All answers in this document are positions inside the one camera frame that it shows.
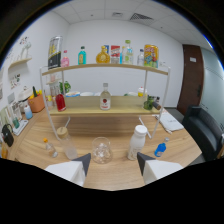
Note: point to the gripper right finger white block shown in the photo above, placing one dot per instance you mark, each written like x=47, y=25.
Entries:
x=156, y=168

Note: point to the gripper left finger white block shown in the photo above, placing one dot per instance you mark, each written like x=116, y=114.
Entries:
x=71, y=170

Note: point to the blue liquid bottle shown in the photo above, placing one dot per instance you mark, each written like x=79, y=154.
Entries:
x=161, y=149

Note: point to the clear jar wooden lid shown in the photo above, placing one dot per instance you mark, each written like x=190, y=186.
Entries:
x=67, y=144

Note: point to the small clear bottle orange cap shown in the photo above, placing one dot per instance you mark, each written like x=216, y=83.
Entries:
x=50, y=149

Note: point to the white milk bottle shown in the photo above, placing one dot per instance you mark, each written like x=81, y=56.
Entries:
x=137, y=142

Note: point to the green measuring cup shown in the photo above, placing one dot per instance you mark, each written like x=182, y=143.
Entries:
x=16, y=123

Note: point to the yellow cup red lid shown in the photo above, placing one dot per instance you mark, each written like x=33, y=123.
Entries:
x=142, y=92

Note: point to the round glass with ice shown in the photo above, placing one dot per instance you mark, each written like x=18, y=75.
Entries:
x=101, y=150

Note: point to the white zip pouch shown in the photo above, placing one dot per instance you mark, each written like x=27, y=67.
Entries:
x=170, y=122

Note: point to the black armchair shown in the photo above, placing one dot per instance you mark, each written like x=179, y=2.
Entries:
x=205, y=131

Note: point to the jar of green limes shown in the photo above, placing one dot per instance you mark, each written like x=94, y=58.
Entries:
x=149, y=104

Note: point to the white kitchen scale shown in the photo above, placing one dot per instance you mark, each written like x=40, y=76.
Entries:
x=22, y=127

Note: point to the red liquid bottle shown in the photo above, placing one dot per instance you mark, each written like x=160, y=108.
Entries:
x=60, y=102

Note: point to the two-tier wooden shelf rack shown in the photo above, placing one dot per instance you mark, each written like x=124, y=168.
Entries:
x=106, y=109

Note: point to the light blue plastic container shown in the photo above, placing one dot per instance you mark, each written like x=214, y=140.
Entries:
x=28, y=113

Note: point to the black kettle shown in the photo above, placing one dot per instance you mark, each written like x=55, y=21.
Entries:
x=7, y=135

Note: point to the clear bottle red label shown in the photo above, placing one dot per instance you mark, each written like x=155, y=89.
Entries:
x=105, y=100

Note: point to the green leafy plant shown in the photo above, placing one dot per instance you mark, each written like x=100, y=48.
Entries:
x=65, y=86

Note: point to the brown door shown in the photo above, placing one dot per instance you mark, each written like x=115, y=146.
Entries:
x=190, y=78

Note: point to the small pink bottle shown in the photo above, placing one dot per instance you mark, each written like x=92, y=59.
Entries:
x=65, y=61

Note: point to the small clear water bottle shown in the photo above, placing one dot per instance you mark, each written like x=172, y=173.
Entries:
x=141, y=59

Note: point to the orange snack packet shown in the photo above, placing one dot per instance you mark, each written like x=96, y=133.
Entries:
x=151, y=56

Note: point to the small teal bottle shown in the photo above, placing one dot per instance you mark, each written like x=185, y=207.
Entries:
x=82, y=57

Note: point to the small light blue bottle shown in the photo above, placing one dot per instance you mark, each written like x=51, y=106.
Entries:
x=122, y=57

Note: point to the amber liquor bottle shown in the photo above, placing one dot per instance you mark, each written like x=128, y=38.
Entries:
x=103, y=56

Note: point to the clear bottle green label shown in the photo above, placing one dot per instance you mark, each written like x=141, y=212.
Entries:
x=128, y=54

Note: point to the large black yellow can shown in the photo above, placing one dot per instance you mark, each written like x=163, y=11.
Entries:
x=54, y=53

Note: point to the small red white can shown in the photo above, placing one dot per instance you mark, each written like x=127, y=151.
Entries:
x=115, y=56

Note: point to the white figurine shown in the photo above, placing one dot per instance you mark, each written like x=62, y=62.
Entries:
x=24, y=46

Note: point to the wooden wall shelf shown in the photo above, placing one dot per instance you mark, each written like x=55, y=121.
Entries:
x=20, y=62

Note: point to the blue wall poster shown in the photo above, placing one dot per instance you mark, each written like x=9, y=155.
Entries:
x=106, y=47

